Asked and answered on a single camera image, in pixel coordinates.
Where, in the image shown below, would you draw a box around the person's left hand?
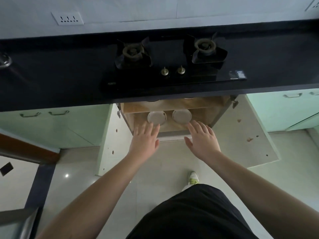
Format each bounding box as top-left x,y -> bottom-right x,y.
128,121 -> 160,161

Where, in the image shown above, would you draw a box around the person's right hand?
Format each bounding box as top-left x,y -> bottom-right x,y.
184,120 -> 222,162

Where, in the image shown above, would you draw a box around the person's left forearm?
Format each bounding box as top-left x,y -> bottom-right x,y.
35,154 -> 152,239

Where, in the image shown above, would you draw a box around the person's right forearm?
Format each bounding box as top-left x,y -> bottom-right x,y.
206,151 -> 319,239

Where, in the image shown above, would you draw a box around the wooden cabinet interior with shelf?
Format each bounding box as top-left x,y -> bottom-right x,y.
117,95 -> 233,138

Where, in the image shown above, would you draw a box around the open white cabinet door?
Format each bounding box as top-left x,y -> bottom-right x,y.
95,104 -> 136,176
211,94 -> 280,169

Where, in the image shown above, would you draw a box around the white and yellow shoe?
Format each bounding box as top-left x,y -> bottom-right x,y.
182,171 -> 200,192

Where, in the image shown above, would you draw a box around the black glass gas hob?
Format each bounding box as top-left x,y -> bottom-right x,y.
99,34 -> 248,92

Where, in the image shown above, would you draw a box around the label sticker on hob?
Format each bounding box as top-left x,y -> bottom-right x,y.
229,70 -> 247,79

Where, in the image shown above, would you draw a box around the black shorts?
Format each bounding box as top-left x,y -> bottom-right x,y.
126,184 -> 260,239

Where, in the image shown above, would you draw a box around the black gas burner grate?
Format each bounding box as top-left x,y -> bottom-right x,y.
184,33 -> 228,70
115,37 -> 153,69

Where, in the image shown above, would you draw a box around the pale green cabinet front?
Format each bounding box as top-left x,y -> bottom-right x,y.
245,88 -> 319,133
0,104 -> 114,150

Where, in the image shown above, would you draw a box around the metal sink fitting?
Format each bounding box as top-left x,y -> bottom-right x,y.
0,53 -> 12,69

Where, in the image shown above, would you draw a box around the brown wooden door frame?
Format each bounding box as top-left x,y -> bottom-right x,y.
0,133 -> 61,165

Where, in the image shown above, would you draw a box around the white wall socket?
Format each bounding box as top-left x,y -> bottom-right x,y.
305,0 -> 319,12
51,11 -> 85,26

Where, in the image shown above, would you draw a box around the grey metal frame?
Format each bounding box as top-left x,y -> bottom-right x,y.
0,207 -> 40,239

